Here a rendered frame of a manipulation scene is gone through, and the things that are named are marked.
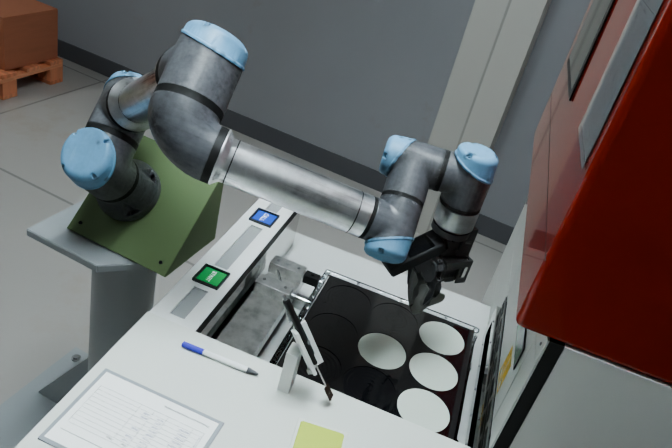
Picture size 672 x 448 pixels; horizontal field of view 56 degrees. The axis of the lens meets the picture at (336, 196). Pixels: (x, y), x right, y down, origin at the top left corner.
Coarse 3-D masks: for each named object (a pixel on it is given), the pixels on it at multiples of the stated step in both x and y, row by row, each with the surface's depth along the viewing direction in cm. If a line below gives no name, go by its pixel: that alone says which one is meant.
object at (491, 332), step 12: (492, 324) 137; (492, 336) 131; (492, 348) 127; (480, 360) 136; (492, 360) 124; (480, 372) 131; (492, 372) 121; (480, 384) 128; (480, 396) 125; (480, 408) 114; (480, 420) 110; (468, 432) 118; (480, 432) 108; (468, 444) 114; (480, 444) 105
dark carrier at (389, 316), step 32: (352, 288) 141; (320, 320) 129; (352, 320) 132; (384, 320) 134; (416, 320) 136; (320, 352) 122; (352, 352) 123; (416, 352) 128; (352, 384) 116; (384, 384) 118; (416, 384) 120
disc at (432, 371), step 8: (416, 360) 126; (424, 360) 126; (432, 360) 127; (440, 360) 127; (416, 368) 124; (424, 368) 124; (432, 368) 125; (440, 368) 125; (448, 368) 126; (416, 376) 122; (424, 376) 122; (432, 376) 123; (440, 376) 123; (448, 376) 124; (456, 376) 124; (424, 384) 120; (432, 384) 121; (440, 384) 121; (448, 384) 122
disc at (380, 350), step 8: (368, 336) 128; (376, 336) 129; (384, 336) 130; (360, 344) 126; (368, 344) 126; (376, 344) 127; (384, 344) 128; (392, 344) 128; (400, 344) 129; (360, 352) 124; (368, 352) 124; (376, 352) 125; (384, 352) 126; (392, 352) 126; (400, 352) 127; (368, 360) 123; (376, 360) 123; (384, 360) 124; (392, 360) 124; (400, 360) 125; (384, 368) 122; (392, 368) 122
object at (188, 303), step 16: (256, 208) 149; (272, 208) 151; (240, 224) 142; (256, 224) 143; (224, 240) 135; (240, 240) 137; (256, 240) 138; (208, 256) 129; (224, 256) 131; (240, 256) 132; (256, 256) 133; (192, 272) 124; (240, 272) 127; (176, 288) 119; (192, 288) 120; (208, 288) 121; (224, 288) 122; (160, 304) 114; (176, 304) 115; (192, 304) 117; (208, 304) 117; (176, 320) 112; (192, 320) 113
